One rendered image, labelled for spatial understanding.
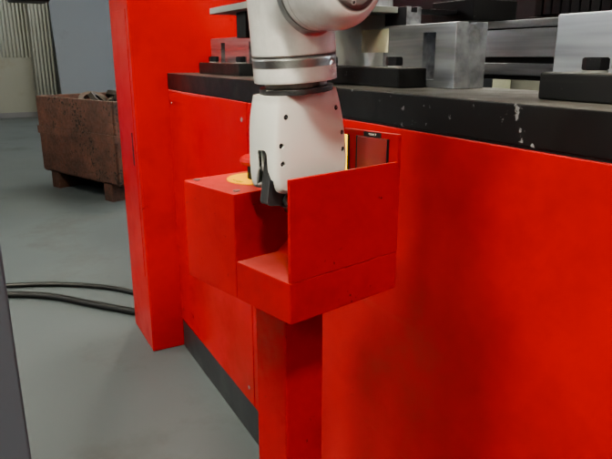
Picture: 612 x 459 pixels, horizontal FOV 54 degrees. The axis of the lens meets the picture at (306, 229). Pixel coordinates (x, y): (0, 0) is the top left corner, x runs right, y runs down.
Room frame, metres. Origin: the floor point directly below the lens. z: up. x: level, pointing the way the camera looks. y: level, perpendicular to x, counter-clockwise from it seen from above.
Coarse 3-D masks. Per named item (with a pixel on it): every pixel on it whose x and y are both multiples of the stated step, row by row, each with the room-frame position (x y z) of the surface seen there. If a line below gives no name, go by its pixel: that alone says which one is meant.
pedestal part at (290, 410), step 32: (256, 320) 0.69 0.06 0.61; (320, 320) 0.68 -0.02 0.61; (288, 352) 0.65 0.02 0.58; (320, 352) 0.68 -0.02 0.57; (288, 384) 0.65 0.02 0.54; (320, 384) 0.68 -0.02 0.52; (288, 416) 0.65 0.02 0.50; (320, 416) 0.68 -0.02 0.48; (288, 448) 0.65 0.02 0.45; (320, 448) 0.68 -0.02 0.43
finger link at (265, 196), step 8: (264, 160) 0.61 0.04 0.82; (264, 168) 0.61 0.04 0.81; (264, 176) 0.61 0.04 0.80; (264, 184) 0.61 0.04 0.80; (272, 184) 0.60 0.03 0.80; (264, 192) 0.60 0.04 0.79; (272, 192) 0.60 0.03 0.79; (264, 200) 0.60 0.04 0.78; (272, 200) 0.60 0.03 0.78; (280, 200) 0.61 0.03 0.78
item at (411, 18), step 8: (400, 8) 1.06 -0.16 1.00; (408, 8) 1.05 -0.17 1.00; (416, 8) 1.05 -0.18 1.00; (392, 16) 1.08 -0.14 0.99; (400, 16) 1.06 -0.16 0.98; (408, 16) 1.05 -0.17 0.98; (416, 16) 1.05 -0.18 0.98; (392, 24) 1.08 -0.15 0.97; (400, 24) 1.06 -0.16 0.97; (408, 24) 1.05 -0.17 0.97; (416, 24) 1.05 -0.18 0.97
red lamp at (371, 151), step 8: (360, 136) 0.70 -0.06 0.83; (360, 144) 0.70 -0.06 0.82; (368, 144) 0.69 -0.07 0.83; (376, 144) 0.68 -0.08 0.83; (384, 144) 0.67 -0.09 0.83; (360, 152) 0.70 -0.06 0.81; (368, 152) 0.69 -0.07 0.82; (376, 152) 0.68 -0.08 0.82; (384, 152) 0.67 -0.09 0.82; (360, 160) 0.70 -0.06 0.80; (368, 160) 0.69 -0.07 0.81; (376, 160) 0.68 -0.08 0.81; (384, 160) 0.67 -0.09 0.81
